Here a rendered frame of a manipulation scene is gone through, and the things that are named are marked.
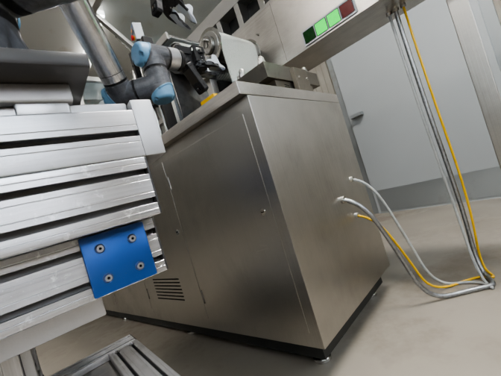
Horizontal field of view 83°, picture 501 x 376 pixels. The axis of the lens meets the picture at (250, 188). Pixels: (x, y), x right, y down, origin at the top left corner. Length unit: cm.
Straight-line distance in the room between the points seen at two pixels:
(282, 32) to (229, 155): 81
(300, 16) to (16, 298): 140
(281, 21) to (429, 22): 167
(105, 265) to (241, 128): 56
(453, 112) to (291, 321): 230
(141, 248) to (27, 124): 22
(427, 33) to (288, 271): 248
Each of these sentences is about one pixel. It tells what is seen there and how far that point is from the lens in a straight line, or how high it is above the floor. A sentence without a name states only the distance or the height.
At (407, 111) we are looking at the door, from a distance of 297.
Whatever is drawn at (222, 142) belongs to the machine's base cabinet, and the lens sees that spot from 93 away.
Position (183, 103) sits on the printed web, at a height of 113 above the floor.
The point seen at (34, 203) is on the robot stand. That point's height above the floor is 65.
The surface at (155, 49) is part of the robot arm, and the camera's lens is 105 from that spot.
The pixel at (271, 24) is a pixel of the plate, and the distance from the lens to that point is 161.
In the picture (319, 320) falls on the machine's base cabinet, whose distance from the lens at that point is 92.
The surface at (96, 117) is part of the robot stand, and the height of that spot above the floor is 75.
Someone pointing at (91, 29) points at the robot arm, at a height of 114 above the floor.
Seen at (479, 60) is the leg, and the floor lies 81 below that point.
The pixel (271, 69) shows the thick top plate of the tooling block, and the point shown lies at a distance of 114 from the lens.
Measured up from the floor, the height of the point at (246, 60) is 117.
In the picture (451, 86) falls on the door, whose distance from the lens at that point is 287.
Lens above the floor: 58
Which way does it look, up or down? 1 degrees up
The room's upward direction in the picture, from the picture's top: 17 degrees counter-clockwise
